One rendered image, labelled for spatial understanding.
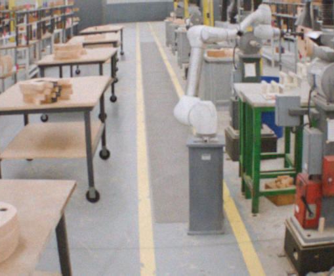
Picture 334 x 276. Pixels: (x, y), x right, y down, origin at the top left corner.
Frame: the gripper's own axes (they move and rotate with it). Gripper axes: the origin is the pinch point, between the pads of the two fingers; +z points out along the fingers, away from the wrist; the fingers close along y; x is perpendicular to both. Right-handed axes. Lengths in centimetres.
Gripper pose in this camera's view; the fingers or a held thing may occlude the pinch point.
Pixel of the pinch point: (302, 34)
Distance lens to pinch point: 492.8
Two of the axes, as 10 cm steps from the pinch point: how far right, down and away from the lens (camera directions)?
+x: -0.1, -9.7, -2.3
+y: 0.3, 2.3, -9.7
